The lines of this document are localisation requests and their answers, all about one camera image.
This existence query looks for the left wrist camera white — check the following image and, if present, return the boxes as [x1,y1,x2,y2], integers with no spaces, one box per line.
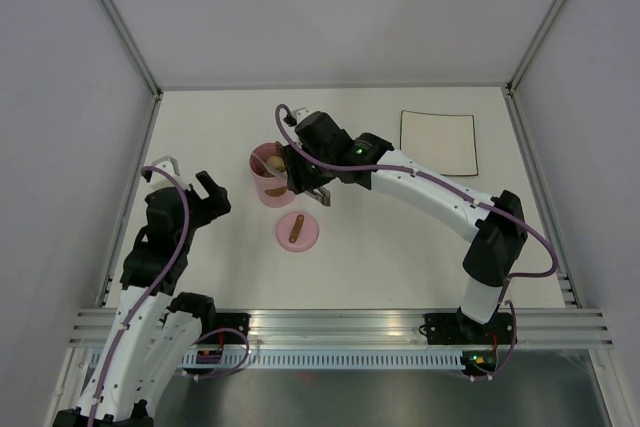
[141,156,189,191]

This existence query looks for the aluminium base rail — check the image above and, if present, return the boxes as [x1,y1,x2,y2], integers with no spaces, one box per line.
[69,306,616,348]

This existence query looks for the metal tongs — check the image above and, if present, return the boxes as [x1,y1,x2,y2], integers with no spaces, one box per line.
[251,153,331,207]

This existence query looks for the white square plate black rim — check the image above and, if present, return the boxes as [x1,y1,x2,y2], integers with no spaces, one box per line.
[400,110,479,177]

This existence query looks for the aluminium frame post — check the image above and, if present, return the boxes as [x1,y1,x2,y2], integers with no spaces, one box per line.
[505,0,569,96]
[97,0,162,100]

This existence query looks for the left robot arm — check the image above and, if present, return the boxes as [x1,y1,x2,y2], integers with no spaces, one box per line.
[53,171,231,426]

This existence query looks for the pink cylindrical lunch box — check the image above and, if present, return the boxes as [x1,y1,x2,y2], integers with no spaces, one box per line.
[249,142,295,208]

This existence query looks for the right aluminium frame post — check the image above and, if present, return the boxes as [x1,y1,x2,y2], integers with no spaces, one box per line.
[505,0,569,96]

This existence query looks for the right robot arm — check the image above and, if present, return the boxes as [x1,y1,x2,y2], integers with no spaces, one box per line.
[275,104,528,344]

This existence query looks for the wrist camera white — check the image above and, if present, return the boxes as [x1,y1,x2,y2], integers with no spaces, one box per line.
[141,156,189,191]
[285,108,313,123]

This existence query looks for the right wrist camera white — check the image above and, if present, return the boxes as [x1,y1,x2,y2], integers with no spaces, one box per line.
[285,108,313,123]

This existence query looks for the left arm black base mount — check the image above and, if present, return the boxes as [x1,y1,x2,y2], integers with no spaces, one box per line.
[209,312,251,347]

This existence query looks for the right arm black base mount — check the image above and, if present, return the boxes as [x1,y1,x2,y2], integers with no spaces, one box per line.
[418,312,468,346]

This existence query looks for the pink lunch box lid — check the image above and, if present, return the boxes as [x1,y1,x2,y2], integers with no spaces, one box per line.
[276,211,320,253]

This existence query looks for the left aluminium frame post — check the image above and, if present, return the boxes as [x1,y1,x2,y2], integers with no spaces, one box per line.
[97,0,162,100]

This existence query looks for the white slotted cable duct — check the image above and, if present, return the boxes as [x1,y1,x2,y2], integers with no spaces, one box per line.
[177,350,466,371]

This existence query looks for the round beige bun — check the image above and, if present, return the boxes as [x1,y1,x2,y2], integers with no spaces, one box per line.
[266,155,286,172]

